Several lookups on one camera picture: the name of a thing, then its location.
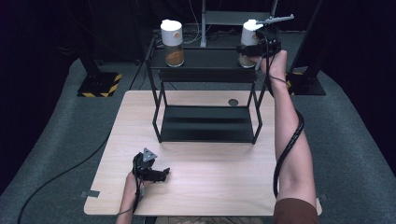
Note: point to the white-lidded jar with pale powder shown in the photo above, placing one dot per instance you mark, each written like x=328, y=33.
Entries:
x=249, y=37

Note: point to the black metal two-tier shelf rack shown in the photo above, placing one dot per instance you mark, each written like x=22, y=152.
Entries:
x=207, y=124

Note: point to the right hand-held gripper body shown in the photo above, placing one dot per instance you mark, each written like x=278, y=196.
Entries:
x=270, y=37

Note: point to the round dark table grommet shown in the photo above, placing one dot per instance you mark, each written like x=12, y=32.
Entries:
x=233, y=102

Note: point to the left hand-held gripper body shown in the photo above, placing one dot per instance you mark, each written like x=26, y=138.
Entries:
x=143, y=163

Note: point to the black stand with striped base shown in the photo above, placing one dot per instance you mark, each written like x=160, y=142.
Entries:
x=306, y=84
x=99, y=84

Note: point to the white-lidded jar with brown powder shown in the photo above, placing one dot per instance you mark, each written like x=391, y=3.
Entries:
x=172, y=40

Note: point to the grey metal frame stand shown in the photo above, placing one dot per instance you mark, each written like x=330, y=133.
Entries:
x=230, y=18

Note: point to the person's right hand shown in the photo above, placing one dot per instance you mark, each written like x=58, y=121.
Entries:
x=275, y=67

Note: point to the person's brown sleeve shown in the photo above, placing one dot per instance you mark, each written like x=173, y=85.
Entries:
x=295, y=213

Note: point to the grey tape piece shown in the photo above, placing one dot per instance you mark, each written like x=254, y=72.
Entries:
x=323, y=196
x=90, y=193

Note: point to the person's left hand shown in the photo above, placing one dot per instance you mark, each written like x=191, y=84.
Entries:
x=134, y=186

